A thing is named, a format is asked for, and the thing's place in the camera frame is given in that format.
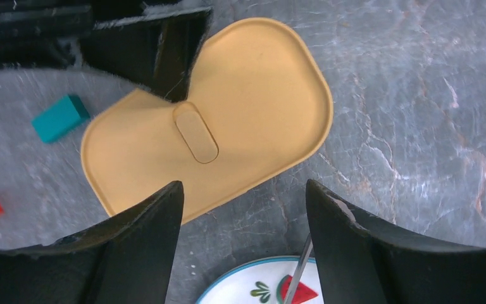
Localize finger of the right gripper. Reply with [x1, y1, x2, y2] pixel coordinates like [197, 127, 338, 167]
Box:
[79, 6, 213, 103]

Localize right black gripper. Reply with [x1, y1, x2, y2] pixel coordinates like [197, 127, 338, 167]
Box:
[0, 1, 209, 71]

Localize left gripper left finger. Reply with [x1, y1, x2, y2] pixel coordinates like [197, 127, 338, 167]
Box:
[0, 181, 184, 303]

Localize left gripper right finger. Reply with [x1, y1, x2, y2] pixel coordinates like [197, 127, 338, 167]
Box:
[306, 180, 486, 303]

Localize metal serving tongs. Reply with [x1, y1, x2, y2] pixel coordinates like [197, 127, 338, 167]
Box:
[283, 234, 313, 304]

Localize tan oblong box lid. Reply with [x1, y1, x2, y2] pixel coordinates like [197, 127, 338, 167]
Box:
[80, 18, 333, 223]

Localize white patterned plate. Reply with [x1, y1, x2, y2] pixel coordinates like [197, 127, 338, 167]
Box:
[196, 256, 324, 303]

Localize teal block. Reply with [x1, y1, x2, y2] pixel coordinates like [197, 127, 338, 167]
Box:
[31, 94, 90, 143]

